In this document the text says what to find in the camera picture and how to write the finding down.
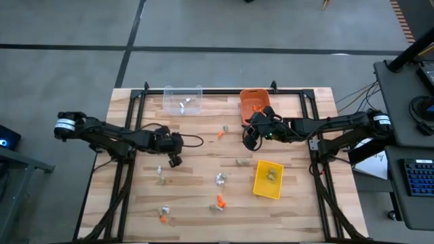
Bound yellow plastic basket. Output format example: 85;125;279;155
252;159;285;200

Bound black floor mat striped edge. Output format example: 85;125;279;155
389;0;434;45

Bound grey desk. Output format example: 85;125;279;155
384;145;434;231
373;59;434;148

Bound grey side table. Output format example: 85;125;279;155
0;147;56;244

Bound black laptop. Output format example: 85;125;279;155
416;60;434;96

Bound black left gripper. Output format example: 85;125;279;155
151;125;184;169

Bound black headphones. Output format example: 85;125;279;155
408;96;434;136

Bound black device with blue light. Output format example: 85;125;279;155
0;124;22;152

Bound backlit black keyboard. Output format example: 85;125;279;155
403;158;434;197

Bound clear plastic bin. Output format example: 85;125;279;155
162;84;203;117

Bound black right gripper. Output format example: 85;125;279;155
243;106;292;151

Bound black floor cable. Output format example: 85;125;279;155
338;81;382;116

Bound white paper sheet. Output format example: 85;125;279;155
352;148;389;180

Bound yellow floor cable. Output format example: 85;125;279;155
337;84;380;113

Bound orange plastic bin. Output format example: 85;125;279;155
239;88;274;127

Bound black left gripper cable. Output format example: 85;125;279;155
134;121;205;149

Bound black diagonal post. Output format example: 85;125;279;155
386;26;434;73
347;135;396;165

